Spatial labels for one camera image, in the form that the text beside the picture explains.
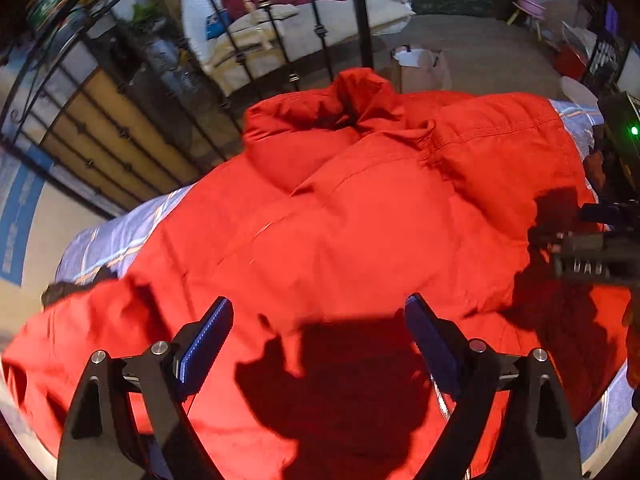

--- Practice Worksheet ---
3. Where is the blue plaid bed sheet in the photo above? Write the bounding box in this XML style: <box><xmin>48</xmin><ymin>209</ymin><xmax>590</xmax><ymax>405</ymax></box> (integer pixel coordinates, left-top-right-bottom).
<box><xmin>0</xmin><ymin>98</ymin><xmax>637</xmax><ymax>476</ymax></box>

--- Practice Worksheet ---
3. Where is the blue white wall poster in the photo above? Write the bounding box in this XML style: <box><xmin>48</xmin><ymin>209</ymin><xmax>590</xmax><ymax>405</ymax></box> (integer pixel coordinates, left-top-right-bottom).
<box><xmin>0</xmin><ymin>151</ymin><xmax>44</xmax><ymax>286</ymax></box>

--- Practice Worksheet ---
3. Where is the white bed with bedding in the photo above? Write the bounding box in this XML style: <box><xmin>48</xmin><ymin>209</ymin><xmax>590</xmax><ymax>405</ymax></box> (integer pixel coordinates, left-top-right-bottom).
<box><xmin>180</xmin><ymin>0</ymin><xmax>417</xmax><ymax>98</ymax></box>

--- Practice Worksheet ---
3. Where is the brown paper shopping bag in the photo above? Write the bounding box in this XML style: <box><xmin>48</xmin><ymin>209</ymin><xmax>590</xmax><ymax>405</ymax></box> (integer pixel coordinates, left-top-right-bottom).
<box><xmin>390</xmin><ymin>44</ymin><xmax>452</xmax><ymax>94</ymax></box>

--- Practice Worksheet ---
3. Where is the black quilted folded jacket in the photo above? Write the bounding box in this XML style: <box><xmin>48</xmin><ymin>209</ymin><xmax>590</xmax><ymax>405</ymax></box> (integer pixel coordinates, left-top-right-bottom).
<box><xmin>41</xmin><ymin>266</ymin><xmax>117</xmax><ymax>309</ymax></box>

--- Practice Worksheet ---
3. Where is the black iron railing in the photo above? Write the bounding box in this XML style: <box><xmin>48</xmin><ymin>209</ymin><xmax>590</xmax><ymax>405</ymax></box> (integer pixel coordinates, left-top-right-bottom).
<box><xmin>0</xmin><ymin>0</ymin><xmax>386</xmax><ymax>219</ymax></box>

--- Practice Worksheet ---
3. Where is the red puffer jacket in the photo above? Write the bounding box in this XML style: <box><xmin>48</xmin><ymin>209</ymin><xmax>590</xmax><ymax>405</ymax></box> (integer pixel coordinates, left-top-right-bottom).
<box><xmin>0</xmin><ymin>66</ymin><xmax>634</xmax><ymax>480</ymax></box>

